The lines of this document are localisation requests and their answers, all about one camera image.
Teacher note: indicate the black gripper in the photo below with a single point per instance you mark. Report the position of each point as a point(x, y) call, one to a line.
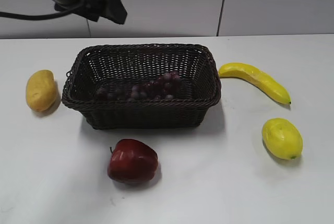
point(112, 10)

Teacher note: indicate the purple grape bunch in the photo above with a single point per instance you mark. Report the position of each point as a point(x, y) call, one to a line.
point(164, 87)

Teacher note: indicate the dark brown woven basket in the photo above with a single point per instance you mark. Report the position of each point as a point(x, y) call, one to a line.
point(123, 66)

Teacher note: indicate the yellow mango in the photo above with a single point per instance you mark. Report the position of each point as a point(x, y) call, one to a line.
point(41, 91)

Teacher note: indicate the red apple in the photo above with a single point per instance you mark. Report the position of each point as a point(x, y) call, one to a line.
point(132, 162)

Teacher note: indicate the yellow banana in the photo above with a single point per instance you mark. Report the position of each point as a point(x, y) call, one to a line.
point(257, 78)

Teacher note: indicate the yellow lemon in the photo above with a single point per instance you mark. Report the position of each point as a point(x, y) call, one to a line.
point(282, 139)

